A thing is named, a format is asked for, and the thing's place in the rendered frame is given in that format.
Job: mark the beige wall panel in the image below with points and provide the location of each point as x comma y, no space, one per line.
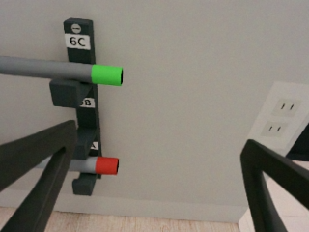
200,78

